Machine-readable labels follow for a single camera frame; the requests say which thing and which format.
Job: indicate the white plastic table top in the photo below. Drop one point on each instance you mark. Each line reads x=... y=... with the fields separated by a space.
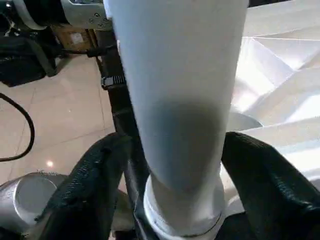
x=285 y=75

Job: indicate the white plastic table leg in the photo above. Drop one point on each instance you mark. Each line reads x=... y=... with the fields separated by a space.
x=180 y=75

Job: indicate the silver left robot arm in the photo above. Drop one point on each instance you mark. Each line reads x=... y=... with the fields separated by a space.
x=85 y=15

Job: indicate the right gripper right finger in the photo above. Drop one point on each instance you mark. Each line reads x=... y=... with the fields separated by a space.
x=275 y=195

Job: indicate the dark grey robot body part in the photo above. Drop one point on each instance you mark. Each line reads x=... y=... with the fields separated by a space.
x=25 y=197

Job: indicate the brown cardboard box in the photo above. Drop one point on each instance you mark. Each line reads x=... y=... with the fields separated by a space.
x=75 y=37

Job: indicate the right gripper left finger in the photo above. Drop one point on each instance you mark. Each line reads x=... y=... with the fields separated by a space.
x=85 y=200

